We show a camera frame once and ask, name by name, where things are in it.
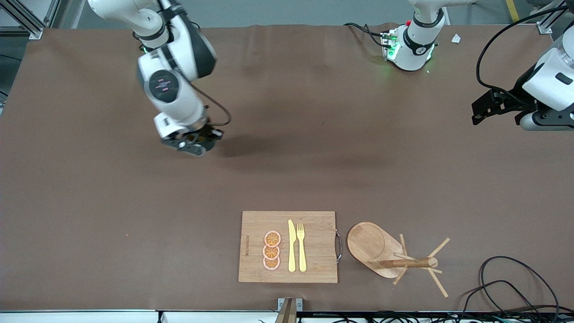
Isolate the wooden mug rack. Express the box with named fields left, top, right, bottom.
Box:
left=347, top=222, right=451, bottom=299

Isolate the brown table mat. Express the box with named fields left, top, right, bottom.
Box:
left=0, top=23, right=574, bottom=312

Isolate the yellow plastic knife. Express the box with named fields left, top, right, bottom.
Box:
left=288, top=219, right=297, bottom=273

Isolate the yellow plastic fork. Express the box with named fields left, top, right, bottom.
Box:
left=296, top=223, right=308, bottom=273

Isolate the wooden cutting board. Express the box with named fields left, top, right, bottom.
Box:
left=238, top=211, right=343, bottom=284

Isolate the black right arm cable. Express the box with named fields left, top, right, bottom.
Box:
left=191, top=83, right=233, bottom=127

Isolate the aluminium frame profile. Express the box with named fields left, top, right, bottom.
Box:
left=536, top=0, right=574, bottom=35
left=0, top=0, right=61, bottom=40

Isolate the black looped cable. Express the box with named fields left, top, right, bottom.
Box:
left=457, top=280, right=534, bottom=323
left=479, top=256, right=561, bottom=323

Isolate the black left arm base cable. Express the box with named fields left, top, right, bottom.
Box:
left=344, top=22, right=387, bottom=48

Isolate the metal mount bracket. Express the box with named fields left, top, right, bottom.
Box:
left=277, top=297, right=304, bottom=323

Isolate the white table edge rail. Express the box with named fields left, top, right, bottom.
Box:
left=0, top=310, right=574, bottom=323

